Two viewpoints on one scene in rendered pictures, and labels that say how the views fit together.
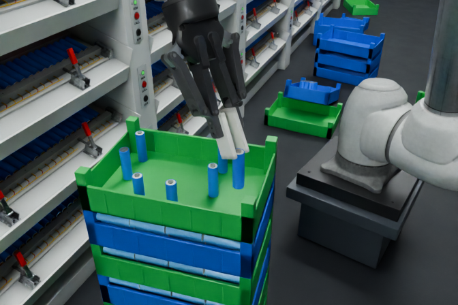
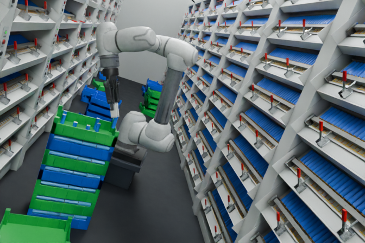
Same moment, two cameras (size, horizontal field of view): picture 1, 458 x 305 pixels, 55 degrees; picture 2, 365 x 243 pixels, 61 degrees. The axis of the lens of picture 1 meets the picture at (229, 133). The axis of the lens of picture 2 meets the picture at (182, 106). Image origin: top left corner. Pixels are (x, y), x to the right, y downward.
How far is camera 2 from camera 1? 101 cm
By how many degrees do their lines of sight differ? 39
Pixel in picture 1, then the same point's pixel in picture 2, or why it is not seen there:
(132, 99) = (33, 102)
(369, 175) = (129, 148)
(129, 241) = (65, 147)
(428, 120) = (155, 125)
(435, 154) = (156, 137)
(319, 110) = not seen: hidden behind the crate
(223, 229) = (106, 141)
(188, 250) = (89, 150)
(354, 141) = (126, 133)
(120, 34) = (39, 72)
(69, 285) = not seen: outside the picture
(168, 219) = (86, 137)
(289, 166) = not seen: hidden behind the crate
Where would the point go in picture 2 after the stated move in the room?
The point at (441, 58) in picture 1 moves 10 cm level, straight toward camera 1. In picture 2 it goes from (162, 104) to (162, 108)
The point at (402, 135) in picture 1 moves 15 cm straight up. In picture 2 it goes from (145, 130) to (152, 110)
